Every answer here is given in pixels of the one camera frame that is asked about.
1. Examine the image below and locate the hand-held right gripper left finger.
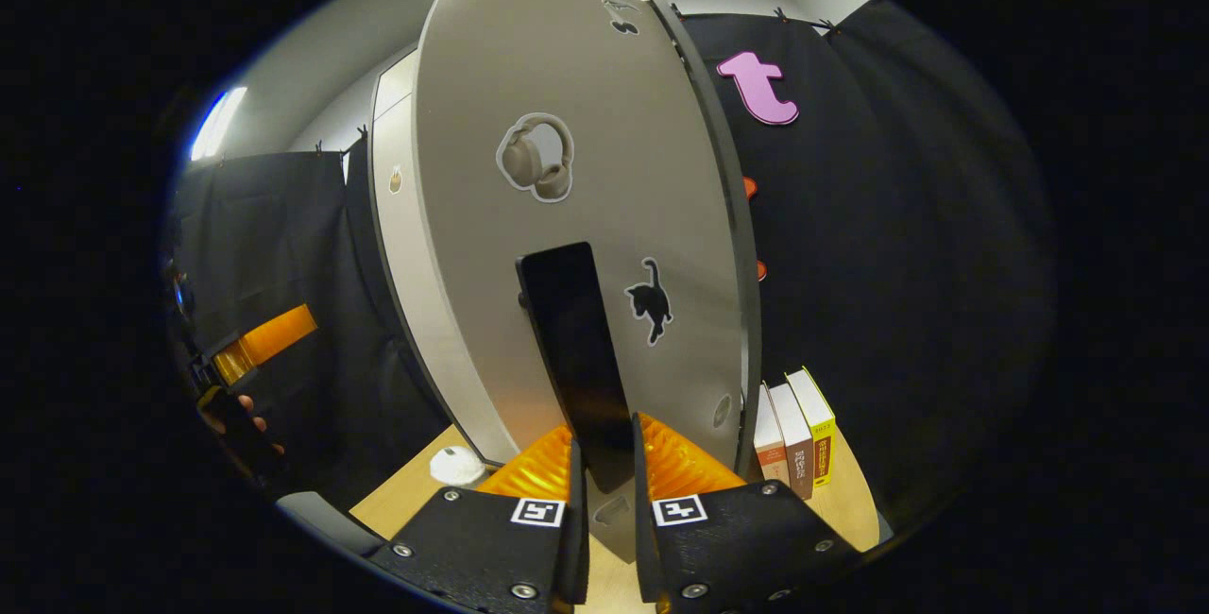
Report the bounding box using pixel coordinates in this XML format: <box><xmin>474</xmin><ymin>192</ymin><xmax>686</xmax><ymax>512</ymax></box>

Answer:
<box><xmin>366</xmin><ymin>423</ymin><xmax>591</xmax><ymax>610</ymax></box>

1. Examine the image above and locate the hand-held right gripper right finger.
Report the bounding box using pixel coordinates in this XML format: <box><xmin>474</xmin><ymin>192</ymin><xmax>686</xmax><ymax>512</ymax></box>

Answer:
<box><xmin>631</xmin><ymin>412</ymin><xmax>865</xmax><ymax>614</ymax></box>

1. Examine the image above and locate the beige shoe cabinet door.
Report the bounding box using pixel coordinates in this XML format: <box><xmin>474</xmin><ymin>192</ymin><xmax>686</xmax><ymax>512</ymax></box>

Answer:
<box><xmin>368</xmin><ymin>113</ymin><xmax>520</xmax><ymax>469</ymax></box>
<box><xmin>413</xmin><ymin>0</ymin><xmax>764</xmax><ymax>563</ymax></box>

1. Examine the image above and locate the black door handle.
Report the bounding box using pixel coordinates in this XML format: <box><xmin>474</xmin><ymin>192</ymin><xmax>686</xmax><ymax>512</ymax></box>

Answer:
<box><xmin>515</xmin><ymin>241</ymin><xmax>639</xmax><ymax>494</ymax></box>

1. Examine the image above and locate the beige double-door shoe cabinet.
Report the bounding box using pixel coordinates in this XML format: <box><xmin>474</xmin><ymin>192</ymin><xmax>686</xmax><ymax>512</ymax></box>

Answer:
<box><xmin>366</xmin><ymin>0</ymin><xmax>764</xmax><ymax>473</ymax></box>

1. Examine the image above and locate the white round object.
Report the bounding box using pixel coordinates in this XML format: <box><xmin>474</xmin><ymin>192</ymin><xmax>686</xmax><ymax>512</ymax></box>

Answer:
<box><xmin>430</xmin><ymin>445</ymin><xmax>487</xmax><ymax>488</ymax></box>

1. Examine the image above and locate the orange and white book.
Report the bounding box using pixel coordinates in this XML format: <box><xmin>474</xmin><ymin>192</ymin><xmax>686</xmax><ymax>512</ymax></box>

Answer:
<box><xmin>753</xmin><ymin>383</ymin><xmax>792</xmax><ymax>487</ymax></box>

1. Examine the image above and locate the yellow book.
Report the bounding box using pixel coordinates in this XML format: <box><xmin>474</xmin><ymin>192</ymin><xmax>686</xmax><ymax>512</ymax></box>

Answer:
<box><xmin>786</xmin><ymin>367</ymin><xmax>838</xmax><ymax>488</ymax></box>

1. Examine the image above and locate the narrow ceiling light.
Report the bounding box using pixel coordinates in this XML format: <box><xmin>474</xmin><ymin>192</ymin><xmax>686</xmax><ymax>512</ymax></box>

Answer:
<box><xmin>189</xmin><ymin>85</ymin><xmax>249</xmax><ymax>163</ymax></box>

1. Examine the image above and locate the black backdrop cloth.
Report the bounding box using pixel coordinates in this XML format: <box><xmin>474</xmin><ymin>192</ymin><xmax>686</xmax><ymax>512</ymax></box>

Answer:
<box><xmin>162</xmin><ymin>0</ymin><xmax>1057</xmax><ymax>530</ymax></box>

